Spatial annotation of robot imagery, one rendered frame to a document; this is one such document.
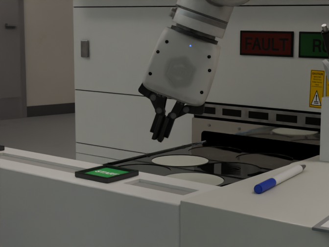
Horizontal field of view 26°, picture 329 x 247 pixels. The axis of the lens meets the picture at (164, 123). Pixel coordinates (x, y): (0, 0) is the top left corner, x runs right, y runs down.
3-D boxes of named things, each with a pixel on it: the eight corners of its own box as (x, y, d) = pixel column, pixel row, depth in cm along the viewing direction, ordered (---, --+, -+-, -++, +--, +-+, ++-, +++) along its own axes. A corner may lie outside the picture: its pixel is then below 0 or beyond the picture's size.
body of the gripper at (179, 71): (162, 15, 105) (137, 87, 107) (227, 39, 104) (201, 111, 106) (168, 16, 112) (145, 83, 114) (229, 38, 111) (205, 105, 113)
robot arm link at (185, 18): (169, 3, 104) (162, 22, 105) (226, 23, 103) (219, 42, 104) (176, 5, 112) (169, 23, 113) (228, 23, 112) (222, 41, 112)
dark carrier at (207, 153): (207, 145, 144) (207, 142, 144) (370, 168, 123) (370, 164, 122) (85, 175, 118) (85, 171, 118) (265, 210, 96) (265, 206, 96)
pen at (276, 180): (300, 161, 89) (253, 184, 77) (308, 162, 88) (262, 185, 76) (300, 169, 89) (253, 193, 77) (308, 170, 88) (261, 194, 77)
